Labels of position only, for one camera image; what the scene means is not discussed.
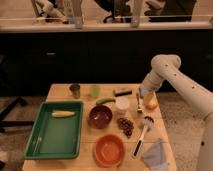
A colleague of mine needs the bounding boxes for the wooden felt eraser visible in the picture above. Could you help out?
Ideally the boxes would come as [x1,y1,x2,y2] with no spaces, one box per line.
[113,88,132,97]

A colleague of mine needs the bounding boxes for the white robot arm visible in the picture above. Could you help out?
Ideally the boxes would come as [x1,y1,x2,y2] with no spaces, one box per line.
[139,54,213,171]

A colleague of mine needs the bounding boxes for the peach fruit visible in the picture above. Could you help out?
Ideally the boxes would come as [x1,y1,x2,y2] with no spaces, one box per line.
[146,100,158,110]

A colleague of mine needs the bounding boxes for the silver fork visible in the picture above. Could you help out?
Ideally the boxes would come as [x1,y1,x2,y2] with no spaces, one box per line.
[136,93,143,113]

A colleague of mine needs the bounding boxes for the white cup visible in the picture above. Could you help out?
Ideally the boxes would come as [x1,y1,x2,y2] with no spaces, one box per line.
[115,97,130,115]

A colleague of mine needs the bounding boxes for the brown grape bunch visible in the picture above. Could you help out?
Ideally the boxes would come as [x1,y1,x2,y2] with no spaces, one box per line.
[117,118,134,138]

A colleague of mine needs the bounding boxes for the green cucumber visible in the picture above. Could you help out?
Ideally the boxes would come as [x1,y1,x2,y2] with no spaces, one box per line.
[96,98,116,105]

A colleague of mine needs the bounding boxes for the maroon bowl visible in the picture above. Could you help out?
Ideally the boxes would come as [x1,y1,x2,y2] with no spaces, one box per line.
[88,105,112,129]

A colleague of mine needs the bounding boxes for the green plastic cup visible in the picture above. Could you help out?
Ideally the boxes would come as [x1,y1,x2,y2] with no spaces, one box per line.
[90,85,100,98]

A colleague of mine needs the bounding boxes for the grey folded cloth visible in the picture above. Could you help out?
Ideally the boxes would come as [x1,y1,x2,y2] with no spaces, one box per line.
[142,139,169,171]

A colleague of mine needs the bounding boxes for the orange bowl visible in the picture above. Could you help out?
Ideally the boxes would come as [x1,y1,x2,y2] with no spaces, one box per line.
[93,134,125,168]

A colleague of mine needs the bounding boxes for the dark metal cup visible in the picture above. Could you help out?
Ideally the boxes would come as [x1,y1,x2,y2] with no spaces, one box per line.
[69,83,80,99]

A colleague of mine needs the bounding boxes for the yellow corn cob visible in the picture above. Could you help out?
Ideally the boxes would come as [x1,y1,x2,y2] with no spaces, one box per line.
[52,111,75,118]

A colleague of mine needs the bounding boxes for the green plastic tray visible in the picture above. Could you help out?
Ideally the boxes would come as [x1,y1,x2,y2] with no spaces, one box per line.
[24,101,83,160]

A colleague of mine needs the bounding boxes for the black office chair base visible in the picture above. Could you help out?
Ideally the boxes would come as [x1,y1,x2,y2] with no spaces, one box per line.
[0,96,34,134]

